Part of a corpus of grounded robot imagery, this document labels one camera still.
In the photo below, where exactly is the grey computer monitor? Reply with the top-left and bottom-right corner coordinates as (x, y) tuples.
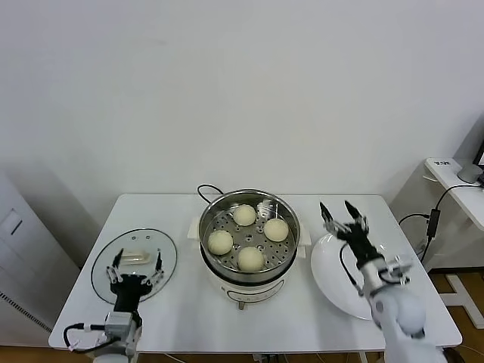
(452, 111), (484, 167)

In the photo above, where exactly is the black cooker power cord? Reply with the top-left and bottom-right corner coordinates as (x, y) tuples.
(196, 184), (228, 207)

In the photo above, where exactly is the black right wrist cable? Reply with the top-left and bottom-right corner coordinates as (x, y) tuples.
(338, 241), (366, 298)

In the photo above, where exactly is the stainless steel steamer basket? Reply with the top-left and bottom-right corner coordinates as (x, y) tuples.
(198, 188), (302, 279)

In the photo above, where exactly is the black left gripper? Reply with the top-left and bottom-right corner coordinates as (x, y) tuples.
(105, 247), (166, 314)

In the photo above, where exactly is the white cabinet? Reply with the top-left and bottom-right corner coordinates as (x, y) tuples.
(0, 169), (80, 337)

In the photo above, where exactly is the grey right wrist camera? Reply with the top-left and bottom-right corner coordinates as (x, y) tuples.
(383, 255), (415, 284)

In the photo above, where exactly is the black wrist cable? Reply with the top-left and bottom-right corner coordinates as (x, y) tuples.
(338, 241), (366, 298)
(62, 321), (110, 355)

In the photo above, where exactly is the grey round stand base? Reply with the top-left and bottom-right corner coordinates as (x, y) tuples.
(456, 163), (484, 185)

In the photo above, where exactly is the large white plate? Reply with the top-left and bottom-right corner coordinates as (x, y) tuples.
(310, 230), (409, 321)

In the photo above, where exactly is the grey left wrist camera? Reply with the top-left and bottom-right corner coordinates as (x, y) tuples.
(104, 310), (143, 337)

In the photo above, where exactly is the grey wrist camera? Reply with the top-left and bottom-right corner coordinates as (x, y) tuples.
(383, 255), (415, 284)
(104, 310), (143, 337)

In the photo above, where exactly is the white steamed baozi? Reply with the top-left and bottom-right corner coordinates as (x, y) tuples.
(207, 229), (234, 256)
(263, 218), (290, 242)
(237, 246), (265, 272)
(231, 203), (257, 227)

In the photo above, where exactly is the black power adapter cable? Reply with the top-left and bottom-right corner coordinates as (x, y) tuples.
(396, 183), (484, 265)

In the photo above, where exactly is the round glass pot lid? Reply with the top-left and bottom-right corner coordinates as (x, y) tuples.
(90, 227), (178, 306)

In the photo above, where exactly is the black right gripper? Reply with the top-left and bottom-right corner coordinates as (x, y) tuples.
(319, 200), (383, 268)

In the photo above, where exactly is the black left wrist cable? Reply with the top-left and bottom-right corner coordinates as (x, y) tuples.
(62, 321), (110, 355)

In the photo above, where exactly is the white side desk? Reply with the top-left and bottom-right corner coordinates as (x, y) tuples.
(389, 157), (484, 328)

